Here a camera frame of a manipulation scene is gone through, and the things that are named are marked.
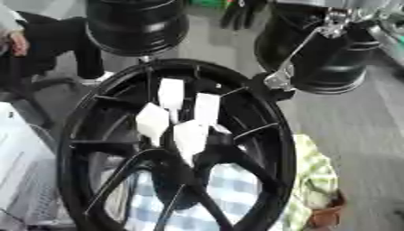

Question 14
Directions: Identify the white pin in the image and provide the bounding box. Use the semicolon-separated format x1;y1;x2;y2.
192;92;223;127
133;102;172;147
156;78;187;125
171;119;212;167

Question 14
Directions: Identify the black round wheel rim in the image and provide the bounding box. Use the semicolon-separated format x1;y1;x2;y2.
83;0;191;58
252;0;382;96

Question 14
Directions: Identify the black spoked wheel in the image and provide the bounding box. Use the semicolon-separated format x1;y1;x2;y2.
55;58;298;231

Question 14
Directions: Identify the white mesh basket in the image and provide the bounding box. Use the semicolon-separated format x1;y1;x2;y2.
0;101;76;231

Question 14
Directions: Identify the person's hand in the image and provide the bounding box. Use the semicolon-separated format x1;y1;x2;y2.
5;29;32;58

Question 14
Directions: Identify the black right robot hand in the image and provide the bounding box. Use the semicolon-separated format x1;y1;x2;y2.
244;26;351;102

